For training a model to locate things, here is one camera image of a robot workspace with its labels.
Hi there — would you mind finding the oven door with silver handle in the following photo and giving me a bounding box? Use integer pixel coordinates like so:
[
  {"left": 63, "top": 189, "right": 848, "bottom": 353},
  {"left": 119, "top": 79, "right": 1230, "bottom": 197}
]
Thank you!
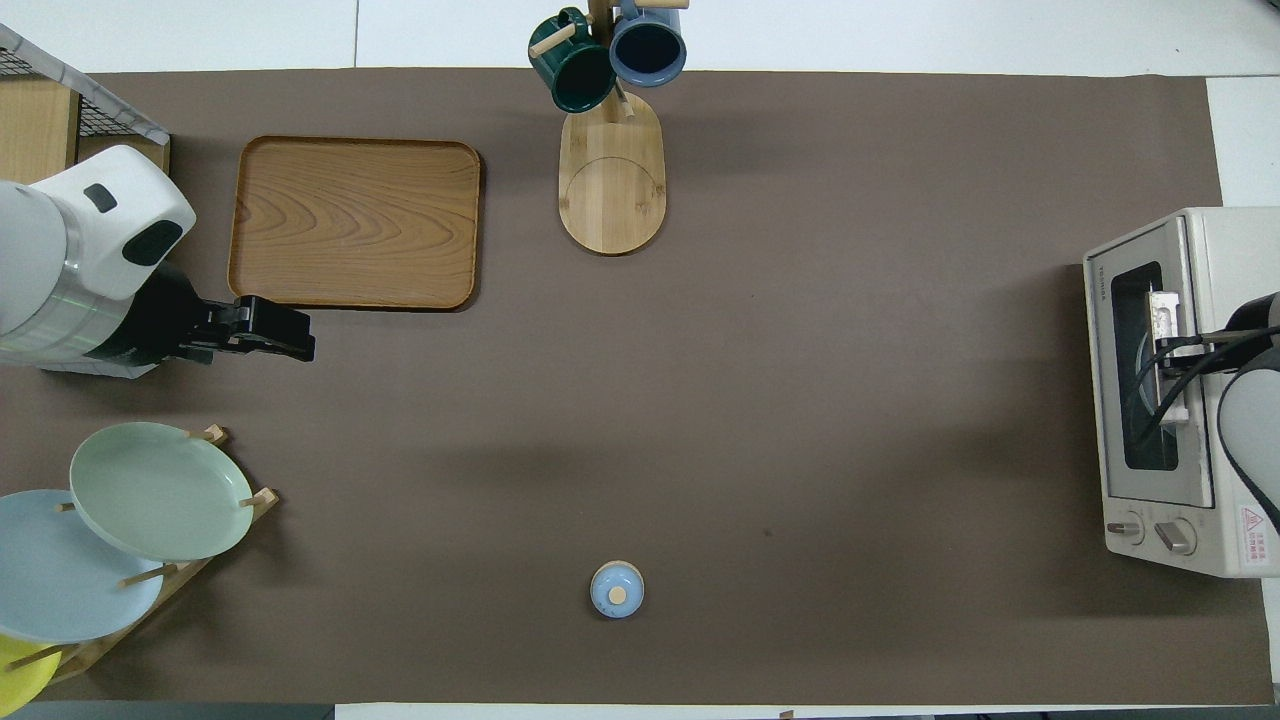
[{"left": 1083, "top": 215, "right": 1217, "bottom": 509}]

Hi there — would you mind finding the light blue racked plate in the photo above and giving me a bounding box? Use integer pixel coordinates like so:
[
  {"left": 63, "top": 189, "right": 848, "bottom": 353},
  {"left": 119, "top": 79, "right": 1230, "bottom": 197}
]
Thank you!
[{"left": 0, "top": 489, "right": 166, "bottom": 644}]

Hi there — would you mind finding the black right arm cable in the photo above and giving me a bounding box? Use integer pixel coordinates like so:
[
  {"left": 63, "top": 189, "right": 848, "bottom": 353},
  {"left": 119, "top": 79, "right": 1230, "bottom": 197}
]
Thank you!
[{"left": 1128, "top": 325, "right": 1280, "bottom": 521}]

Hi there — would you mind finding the wooden serving tray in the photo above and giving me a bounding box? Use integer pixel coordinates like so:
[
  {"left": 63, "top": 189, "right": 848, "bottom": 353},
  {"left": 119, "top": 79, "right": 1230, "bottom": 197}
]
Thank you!
[{"left": 228, "top": 136, "right": 482, "bottom": 311}]

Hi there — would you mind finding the yellow plate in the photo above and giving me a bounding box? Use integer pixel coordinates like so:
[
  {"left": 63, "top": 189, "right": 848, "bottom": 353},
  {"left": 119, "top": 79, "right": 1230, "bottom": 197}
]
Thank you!
[{"left": 0, "top": 635, "right": 61, "bottom": 717}]

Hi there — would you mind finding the mint green plate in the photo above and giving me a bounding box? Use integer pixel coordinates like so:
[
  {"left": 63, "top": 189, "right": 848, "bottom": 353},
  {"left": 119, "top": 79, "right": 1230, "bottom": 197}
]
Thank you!
[{"left": 69, "top": 422, "right": 255, "bottom": 562}]

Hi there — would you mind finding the wooden plate rack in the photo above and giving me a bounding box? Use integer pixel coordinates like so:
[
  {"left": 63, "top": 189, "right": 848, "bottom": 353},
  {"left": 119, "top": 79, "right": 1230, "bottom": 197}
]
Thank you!
[{"left": 30, "top": 425, "right": 279, "bottom": 686}]

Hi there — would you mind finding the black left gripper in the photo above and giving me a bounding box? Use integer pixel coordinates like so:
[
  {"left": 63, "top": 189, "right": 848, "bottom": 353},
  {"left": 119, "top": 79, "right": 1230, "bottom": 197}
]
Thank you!
[{"left": 115, "top": 265, "right": 317, "bottom": 366}]

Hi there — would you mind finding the grey tile patterned sheet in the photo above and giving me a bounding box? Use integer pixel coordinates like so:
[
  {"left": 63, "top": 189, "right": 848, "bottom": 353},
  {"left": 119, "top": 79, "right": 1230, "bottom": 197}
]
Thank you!
[{"left": 0, "top": 25, "right": 171, "bottom": 146}]

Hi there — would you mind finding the wooden mug tree stand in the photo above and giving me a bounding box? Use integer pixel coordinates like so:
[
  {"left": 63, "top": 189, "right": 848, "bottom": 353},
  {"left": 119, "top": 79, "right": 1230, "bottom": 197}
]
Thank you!
[{"left": 530, "top": 0, "right": 691, "bottom": 256}]

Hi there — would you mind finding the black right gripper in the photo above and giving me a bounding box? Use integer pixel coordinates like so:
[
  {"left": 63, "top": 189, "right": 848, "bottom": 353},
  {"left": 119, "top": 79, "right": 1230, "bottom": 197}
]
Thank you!
[{"left": 1155, "top": 292, "right": 1280, "bottom": 379}]

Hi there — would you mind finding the blue mug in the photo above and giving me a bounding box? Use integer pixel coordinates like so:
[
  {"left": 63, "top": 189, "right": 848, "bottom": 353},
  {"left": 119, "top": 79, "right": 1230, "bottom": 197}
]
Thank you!
[{"left": 609, "top": 5, "right": 689, "bottom": 88}]

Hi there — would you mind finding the dark green mug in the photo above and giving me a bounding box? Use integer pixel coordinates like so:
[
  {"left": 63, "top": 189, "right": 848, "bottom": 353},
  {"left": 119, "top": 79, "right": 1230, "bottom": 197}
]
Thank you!
[{"left": 528, "top": 8, "right": 617, "bottom": 113}]

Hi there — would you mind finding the white toaster oven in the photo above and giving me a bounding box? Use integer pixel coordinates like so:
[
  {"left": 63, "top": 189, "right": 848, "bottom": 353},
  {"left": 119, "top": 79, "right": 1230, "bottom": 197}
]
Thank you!
[{"left": 1083, "top": 207, "right": 1280, "bottom": 579}]

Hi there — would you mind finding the brown table mat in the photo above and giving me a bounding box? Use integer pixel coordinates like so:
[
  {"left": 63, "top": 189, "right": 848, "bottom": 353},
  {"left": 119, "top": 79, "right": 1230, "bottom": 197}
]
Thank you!
[{"left": 0, "top": 68, "right": 1273, "bottom": 706}]

